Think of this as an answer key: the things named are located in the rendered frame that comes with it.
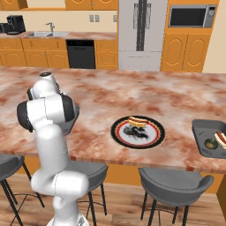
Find grey tupperware container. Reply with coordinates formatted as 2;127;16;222
59;93;81;137
192;118;226;160

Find large black rimmed plate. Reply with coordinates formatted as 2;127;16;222
110;115;166;150

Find round green brown vegetable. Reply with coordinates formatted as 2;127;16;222
204;138;219;150

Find hot dog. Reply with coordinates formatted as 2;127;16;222
213;130;226;151
127;116;148;128

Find orange base cupboards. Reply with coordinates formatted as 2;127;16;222
94;39;119;71
0;38;71;70

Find grey bar stool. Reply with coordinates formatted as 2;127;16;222
66;160;109;226
138;167;215;226
0;153;46;226

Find orange island base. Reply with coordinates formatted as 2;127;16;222
17;154;225;196

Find black dishwasher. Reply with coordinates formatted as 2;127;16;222
65;39;97;70

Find grey fridge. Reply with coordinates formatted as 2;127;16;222
117;0;169;72

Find orange tall cupboard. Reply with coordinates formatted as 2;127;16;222
160;0;221;73

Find steel sink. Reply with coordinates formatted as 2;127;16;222
25;31;71;39

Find steel tap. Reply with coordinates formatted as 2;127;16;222
45;22;57;33

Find grey microwave oven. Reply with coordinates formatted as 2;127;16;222
168;4;218;29

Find black coffee machine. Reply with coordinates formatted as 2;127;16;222
0;15;27;36

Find orange wall cupboards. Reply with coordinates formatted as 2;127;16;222
0;0;29;11
64;0;119;11

